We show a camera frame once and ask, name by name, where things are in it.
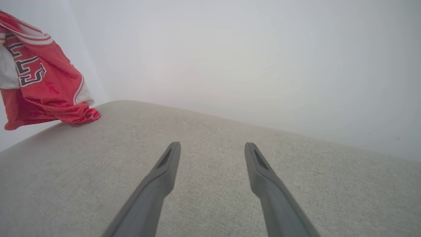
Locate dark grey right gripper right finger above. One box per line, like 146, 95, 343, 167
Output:
244, 142, 321, 237

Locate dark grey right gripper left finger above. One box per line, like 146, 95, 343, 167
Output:
102, 142, 181, 237

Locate red and white basketball jersey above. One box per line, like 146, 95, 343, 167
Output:
0, 10, 101, 131

